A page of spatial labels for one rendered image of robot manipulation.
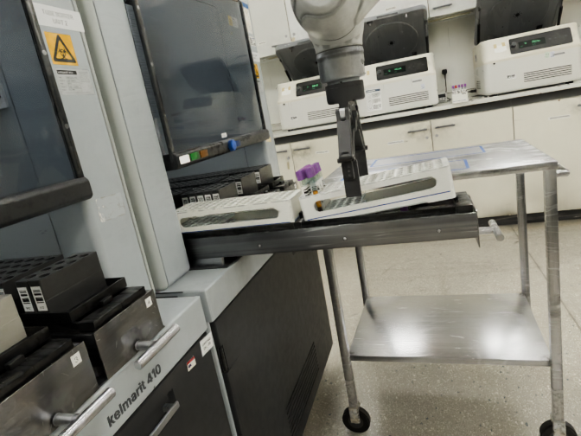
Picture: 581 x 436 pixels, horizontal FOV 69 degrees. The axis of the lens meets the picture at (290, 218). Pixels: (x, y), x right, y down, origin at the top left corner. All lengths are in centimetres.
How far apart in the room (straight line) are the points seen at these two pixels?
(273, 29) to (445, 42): 135
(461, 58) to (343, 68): 300
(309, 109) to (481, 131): 120
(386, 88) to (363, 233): 238
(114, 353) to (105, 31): 56
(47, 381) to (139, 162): 44
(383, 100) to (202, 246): 239
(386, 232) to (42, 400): 60
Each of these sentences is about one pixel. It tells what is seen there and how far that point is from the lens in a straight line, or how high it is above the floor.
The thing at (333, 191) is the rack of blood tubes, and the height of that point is 87.
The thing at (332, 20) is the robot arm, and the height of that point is 115.
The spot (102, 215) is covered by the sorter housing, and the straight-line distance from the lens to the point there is 78.
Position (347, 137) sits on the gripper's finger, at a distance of 79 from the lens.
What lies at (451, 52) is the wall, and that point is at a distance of 380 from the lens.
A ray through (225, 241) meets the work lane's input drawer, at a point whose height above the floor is 79.
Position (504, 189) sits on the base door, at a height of 27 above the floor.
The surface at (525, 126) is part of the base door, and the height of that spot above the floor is 68.
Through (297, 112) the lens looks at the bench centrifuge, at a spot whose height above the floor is 103.
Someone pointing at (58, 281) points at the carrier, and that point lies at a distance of 69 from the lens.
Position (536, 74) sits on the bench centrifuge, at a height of 99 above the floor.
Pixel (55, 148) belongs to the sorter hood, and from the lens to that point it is 71.
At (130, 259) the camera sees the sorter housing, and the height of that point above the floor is 83.
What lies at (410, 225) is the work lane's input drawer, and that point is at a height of 79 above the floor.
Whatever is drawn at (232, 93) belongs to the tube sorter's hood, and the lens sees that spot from 128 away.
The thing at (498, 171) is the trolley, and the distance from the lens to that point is 115.
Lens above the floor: 103
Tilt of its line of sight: 14 degrees down
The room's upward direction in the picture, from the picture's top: 10 degrees counter-clockwise
